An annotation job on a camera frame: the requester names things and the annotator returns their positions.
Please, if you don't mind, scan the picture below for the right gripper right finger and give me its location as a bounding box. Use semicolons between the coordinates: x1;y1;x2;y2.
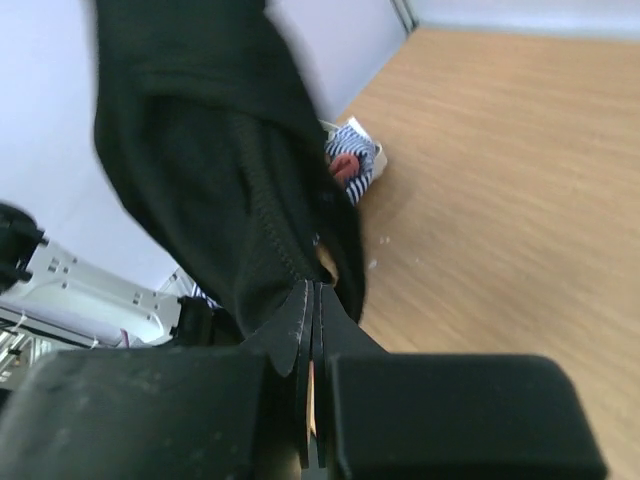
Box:
312;284;608;479

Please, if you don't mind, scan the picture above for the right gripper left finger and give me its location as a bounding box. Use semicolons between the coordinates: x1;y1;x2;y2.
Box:
1;281;313;479

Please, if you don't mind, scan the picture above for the black tank top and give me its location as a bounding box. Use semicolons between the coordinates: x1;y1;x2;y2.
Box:
94;0;366;335

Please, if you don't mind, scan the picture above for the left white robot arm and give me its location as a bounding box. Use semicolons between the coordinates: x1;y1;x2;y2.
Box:
1;204;214;349

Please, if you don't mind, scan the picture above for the blue white striped tank top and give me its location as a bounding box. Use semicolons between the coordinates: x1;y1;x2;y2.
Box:
323;117;386;205

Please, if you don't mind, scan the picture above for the red garment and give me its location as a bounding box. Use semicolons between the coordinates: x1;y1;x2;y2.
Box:
329;152;360;185

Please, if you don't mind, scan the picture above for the white plastic tray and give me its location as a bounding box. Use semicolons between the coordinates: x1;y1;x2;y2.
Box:
319;116;388;180

